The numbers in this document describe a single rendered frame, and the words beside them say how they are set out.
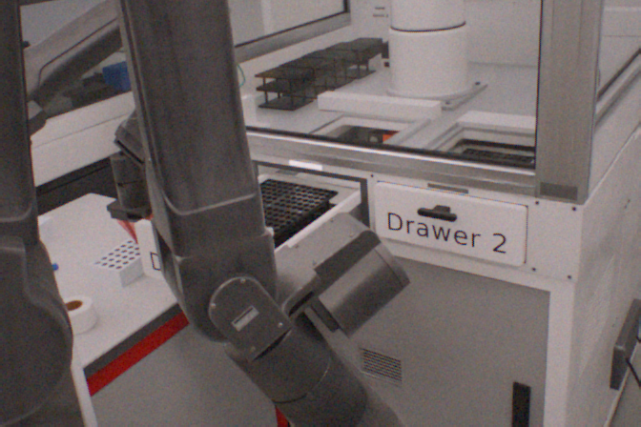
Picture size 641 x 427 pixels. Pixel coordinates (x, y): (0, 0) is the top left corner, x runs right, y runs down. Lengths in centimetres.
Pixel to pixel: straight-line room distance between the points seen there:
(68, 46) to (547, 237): 81
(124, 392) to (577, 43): 97
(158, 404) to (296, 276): 98
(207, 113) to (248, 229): 7
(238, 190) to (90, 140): 164
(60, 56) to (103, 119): 119
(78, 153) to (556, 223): 131
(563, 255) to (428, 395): 49
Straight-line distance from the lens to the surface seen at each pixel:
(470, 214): 122
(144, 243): 126
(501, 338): 136
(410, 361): 150
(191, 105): 36
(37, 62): 84
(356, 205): 133
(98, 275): 143
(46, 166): 193
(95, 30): 87
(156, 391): 138
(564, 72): 110
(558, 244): 121
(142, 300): 134
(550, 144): 115
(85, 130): 200
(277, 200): 132
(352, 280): 45
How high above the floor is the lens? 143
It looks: 23 degrees down
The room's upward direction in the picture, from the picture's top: 5 degrees counter-clockwise
